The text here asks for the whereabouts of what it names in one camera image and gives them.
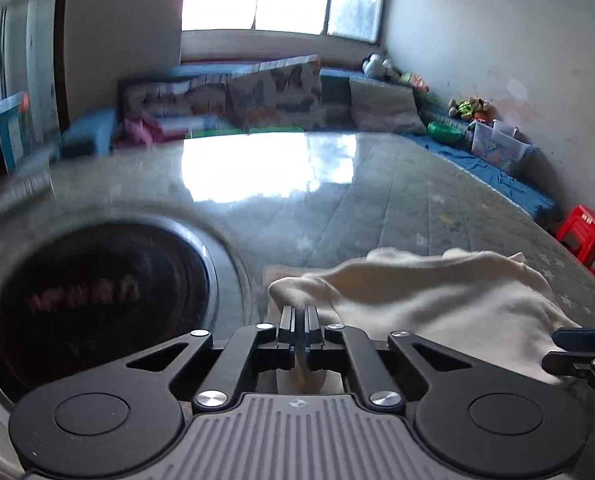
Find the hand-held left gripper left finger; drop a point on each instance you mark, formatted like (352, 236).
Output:
(287, 327)

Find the cream shirt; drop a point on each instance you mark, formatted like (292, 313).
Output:
(427, 300)

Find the blue sofa bench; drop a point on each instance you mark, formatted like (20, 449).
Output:
(502, 180)

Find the grey cushion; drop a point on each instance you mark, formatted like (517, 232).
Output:
(385, 107)

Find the red plastic stool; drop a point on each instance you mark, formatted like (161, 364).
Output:
(590, 232)

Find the green plush toy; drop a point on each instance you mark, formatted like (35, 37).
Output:
(470, 109)

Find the white plush toy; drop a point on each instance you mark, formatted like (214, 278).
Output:
(377, 66)

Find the small colourful toys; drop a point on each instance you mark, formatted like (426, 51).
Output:
(413, 82)

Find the blue box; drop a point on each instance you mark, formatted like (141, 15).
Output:
(14, 130)

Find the green round toy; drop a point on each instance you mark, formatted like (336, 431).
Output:
(445, 131)

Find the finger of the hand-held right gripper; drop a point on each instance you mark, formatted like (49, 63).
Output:
(577, 338)
(567, 364)

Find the butterfly print cushion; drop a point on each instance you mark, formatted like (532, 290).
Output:
(277, 95)
(177, 100)

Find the pink cloth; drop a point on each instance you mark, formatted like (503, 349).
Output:
(140, 130)

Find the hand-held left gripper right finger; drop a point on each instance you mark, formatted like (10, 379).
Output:
(311, 327)

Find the flat grey remote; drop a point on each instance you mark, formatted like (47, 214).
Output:
(27, 190)

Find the clear plastic storage box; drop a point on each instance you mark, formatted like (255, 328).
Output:
(500, 147)

